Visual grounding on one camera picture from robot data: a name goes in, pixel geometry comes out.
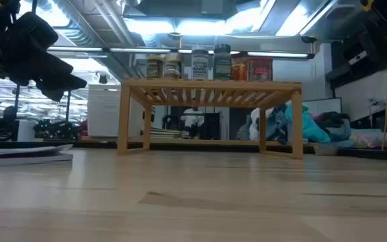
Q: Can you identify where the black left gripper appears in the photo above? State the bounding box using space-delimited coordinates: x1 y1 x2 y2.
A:
0 0 87 102

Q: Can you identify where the red lid smoked paprika tin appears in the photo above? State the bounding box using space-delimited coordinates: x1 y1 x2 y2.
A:
246 56 273 81

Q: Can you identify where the yellow lid onion spice jar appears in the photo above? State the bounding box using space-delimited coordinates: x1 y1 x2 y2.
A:
146 55 163 80

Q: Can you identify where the orange taco seasoning packet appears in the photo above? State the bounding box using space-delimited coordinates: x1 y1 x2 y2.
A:
231 56 248 81

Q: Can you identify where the tall jar with tan lid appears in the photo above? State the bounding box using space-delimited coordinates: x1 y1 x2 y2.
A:
164 53 183 80

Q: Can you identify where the green lid spice jar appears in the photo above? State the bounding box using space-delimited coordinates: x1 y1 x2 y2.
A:
213 44 232 81

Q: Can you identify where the white lid bagel seasoning jar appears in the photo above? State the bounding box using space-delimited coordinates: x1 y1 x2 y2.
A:
191 49 210 81

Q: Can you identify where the wooden slatted shelf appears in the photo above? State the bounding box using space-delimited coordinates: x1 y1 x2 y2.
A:
117 78 304 160

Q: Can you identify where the small white appliance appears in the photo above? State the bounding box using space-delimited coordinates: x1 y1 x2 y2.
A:
15 119 37 142

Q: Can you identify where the white cabinet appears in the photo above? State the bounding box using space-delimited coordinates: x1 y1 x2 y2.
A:
87 83 146 138

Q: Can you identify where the blue cover book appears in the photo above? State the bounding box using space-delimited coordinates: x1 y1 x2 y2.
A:
0 143 74 168

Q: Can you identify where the long ceiling light bar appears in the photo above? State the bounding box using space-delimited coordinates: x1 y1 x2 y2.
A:
47 46 317 60

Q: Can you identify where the pile of coloured clothes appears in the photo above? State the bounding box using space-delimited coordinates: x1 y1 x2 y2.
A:
236 102 352 145

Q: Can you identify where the stack of flat boards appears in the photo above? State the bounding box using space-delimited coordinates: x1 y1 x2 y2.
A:
149 126 190 140

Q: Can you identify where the person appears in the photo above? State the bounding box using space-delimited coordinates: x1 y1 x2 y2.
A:
181 106 205 139

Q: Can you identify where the black background rig frame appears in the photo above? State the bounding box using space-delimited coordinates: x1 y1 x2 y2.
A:
13 83 72 122

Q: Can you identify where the black aluminium table frame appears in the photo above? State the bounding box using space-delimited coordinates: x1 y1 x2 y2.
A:
0 138 387 163

